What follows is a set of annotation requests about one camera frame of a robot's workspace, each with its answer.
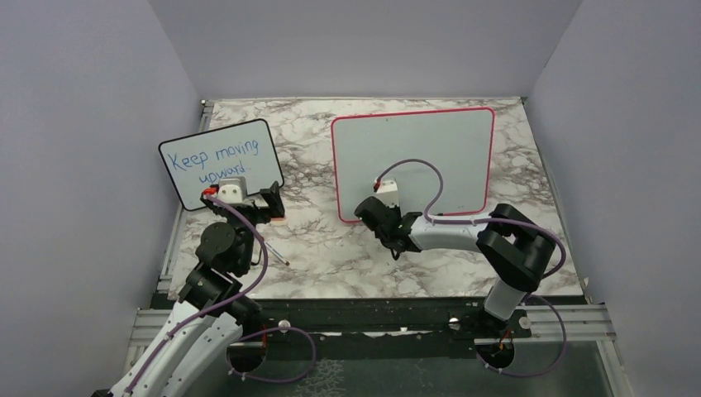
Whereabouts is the white marker pen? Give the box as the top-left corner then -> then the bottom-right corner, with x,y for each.
265,242 -> 290,266

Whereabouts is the red framed whiteboard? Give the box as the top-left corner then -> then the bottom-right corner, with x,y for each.
331,107 -> 496,223

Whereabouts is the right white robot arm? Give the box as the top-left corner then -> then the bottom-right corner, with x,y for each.
355,197 -> 566,337

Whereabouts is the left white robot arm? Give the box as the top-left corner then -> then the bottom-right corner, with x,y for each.
106,177 -> 285,396

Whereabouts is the black framed written whiteboard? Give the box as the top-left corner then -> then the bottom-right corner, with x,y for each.
158,118 -> 285,211

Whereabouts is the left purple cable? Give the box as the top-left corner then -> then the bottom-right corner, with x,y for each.
124,196 -> 317,395

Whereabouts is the purple cable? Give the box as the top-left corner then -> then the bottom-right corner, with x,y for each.
124,196 -> 317,395
375,159 -> 569,379

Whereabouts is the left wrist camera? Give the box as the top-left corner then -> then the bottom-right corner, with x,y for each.
217,177 -> 248,204

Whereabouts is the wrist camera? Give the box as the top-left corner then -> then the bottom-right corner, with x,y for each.
374,179 -> 399,208
217,177 -> 248,204

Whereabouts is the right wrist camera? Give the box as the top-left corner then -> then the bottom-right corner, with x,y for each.
374,179 -> 399,208

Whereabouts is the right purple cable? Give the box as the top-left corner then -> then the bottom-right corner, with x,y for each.
375,159 -> 569,379

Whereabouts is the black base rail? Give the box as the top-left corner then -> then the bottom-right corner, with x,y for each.
214,296 -> 584,369

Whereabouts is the aluminium frame rail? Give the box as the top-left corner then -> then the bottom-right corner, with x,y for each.
508,304 -> 618,343

